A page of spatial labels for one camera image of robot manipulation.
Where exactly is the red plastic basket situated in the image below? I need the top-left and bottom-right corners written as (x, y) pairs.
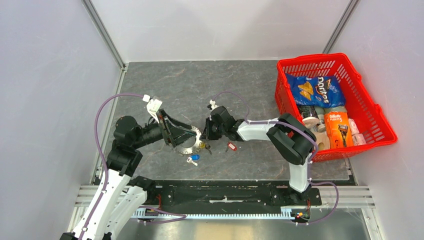
top-left (274, 53), bottom-right (398, 162)

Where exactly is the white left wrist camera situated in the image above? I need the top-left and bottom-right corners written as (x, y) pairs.
top-left (142, 94), bottom-right (163, 123)

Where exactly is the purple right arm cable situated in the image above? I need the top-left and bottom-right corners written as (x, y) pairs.
top-left (211, 91), bottom-right (340, 226)

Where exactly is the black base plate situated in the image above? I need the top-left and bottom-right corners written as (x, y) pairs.
top-left (145, 180), bottom-right (322, 215)

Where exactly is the beige tape roll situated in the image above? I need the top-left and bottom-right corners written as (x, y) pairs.
top-left (312, 131), bottom-right (331, 151)

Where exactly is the red key tag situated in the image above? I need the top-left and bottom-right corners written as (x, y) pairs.
top-left (227, 142), bottom-right (238, 151)

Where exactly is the orange Gillette razor box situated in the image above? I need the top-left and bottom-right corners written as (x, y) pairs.
top-left (324, 111), bottom-right (354, 149)

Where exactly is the blue key tag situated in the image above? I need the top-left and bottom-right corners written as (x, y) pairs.
top-left (186, 154), bottom-right (200, 167)

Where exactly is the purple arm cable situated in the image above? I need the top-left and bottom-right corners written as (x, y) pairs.
top-left (76, 93), bottom-right (188, 240)
top-left (211, 91), bottom-right (340, 226)

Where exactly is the steel disc with keyrings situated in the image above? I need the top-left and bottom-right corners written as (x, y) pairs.
top-left (174, 125), bottom-right (211, 156)

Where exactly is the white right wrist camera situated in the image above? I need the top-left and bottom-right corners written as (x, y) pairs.
top-left (206, 99), bottom-right (219, 112)

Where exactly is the pink white small packet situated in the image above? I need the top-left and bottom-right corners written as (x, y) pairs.
top-left (348, 118), bottom-right (367, 146)

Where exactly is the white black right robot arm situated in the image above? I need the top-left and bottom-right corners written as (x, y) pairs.
top-left (200, 104), bottom-right (318, 205)

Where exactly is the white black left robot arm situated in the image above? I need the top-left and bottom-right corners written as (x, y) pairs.
top-left (60, 109), bottom-right (201, 240)

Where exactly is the blue Doritos chip bag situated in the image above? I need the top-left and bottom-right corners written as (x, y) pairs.
top-left (285, 73), bottom-right (346, 109)

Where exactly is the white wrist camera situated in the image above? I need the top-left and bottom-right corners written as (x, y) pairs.
top-left (206, 99), bottom-right (219, 112)
top-left (142, 94), bottom-right (163, 123)

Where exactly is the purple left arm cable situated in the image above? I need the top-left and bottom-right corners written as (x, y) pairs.
top-left (76, 93), bottom-right (188, 240)

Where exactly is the slotted cable duct rail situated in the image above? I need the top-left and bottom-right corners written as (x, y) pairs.
top-left (131, 207), bottom-right (296, 221)

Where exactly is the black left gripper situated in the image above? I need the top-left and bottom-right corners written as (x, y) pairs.
top-left (132, 108), bottom-right (197, 148)

